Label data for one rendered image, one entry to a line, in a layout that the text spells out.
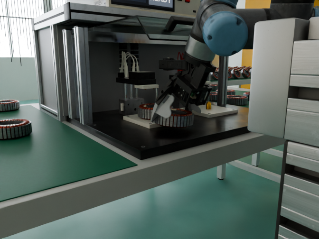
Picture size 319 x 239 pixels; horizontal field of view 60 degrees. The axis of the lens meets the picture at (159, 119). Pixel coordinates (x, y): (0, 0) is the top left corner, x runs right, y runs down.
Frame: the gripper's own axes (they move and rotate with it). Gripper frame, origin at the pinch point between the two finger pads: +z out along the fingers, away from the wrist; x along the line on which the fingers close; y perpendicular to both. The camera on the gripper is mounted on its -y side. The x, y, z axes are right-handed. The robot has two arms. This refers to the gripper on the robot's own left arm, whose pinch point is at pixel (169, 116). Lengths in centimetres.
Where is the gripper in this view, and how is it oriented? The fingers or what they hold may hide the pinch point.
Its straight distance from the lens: 79.2
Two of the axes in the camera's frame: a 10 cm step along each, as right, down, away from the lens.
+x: 8.0, -1.3, 5.9
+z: -2.7, 7.9, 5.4
